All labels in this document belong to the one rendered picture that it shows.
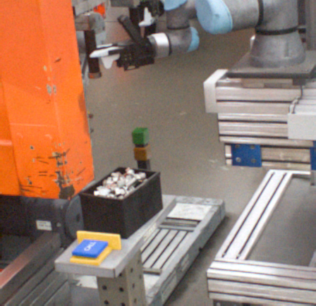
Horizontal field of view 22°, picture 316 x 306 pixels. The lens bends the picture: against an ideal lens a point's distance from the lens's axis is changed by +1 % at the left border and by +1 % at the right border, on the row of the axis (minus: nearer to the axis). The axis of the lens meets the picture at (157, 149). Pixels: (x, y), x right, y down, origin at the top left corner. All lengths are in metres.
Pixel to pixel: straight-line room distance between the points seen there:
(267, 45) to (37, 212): 0.90
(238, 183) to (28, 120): 1.52
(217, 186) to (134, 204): 1.40
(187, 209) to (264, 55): 1.08
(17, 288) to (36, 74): 0.57
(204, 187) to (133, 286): 1.35
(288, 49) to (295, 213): 0.73
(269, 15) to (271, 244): 0.77
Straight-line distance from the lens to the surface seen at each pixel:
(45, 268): 2.31
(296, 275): 2.36
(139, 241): 2.12
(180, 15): 2.57
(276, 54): 2.19
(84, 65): 2.94
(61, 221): 2.54
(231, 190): 3.45
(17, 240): 2.73
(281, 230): 2.65
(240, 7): 2.13
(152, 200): 2.21
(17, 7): 2.11
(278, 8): 2.17
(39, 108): 2.16
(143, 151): 2.28
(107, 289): 2.22
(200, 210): 3.11
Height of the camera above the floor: 1.41
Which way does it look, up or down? 21 degrees down
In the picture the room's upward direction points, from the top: 6 degrees counter-clockwise
